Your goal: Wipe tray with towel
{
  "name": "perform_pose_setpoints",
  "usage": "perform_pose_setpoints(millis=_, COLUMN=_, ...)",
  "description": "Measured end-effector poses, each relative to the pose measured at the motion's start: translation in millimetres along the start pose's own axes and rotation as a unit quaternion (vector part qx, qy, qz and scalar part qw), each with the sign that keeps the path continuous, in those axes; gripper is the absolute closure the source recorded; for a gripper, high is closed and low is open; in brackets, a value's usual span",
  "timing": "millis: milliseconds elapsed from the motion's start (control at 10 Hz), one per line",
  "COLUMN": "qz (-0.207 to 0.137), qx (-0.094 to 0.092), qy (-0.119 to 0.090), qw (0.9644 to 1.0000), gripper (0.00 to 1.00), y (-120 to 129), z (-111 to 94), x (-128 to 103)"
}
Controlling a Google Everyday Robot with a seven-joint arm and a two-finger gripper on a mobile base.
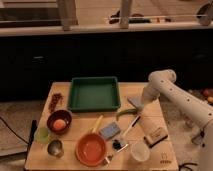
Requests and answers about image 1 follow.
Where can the green plastic tray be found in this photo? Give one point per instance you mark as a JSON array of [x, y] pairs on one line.
[[94, 94]]

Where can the light green plastic cup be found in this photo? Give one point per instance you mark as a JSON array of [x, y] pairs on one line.
[[42, 135]]

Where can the black metal clip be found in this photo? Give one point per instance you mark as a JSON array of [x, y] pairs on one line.
[[118, 145]]

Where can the blue sponge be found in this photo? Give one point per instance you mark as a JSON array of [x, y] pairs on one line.
[[110, 131]]

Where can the white plastic cup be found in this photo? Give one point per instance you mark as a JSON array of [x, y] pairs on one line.
[[140, 152]]

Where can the green chili pepper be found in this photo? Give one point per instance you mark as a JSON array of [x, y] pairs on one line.
[[124, 112]]

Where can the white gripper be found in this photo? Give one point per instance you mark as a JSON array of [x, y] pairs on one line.
[[146, 99]]

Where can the small metal cup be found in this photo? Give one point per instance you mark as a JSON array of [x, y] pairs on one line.
[[55, 148]]

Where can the light blue towel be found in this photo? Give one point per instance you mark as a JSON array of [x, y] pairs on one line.
[[135, 101]]

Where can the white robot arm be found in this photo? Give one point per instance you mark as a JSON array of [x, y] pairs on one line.
[[162, 82]]

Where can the tan black blackboard eraser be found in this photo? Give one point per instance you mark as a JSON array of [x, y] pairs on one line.
[[155, 137]]

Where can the dark red bowl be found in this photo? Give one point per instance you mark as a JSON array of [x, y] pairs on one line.
[[59, 114]]

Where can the orange frying pan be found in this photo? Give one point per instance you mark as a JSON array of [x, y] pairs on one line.
[[91, 148]]

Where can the orange egg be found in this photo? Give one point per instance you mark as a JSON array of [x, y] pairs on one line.
[[59, 124]]

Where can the red dried chili bunch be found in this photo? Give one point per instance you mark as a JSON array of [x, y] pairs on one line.
[[55, 99]]

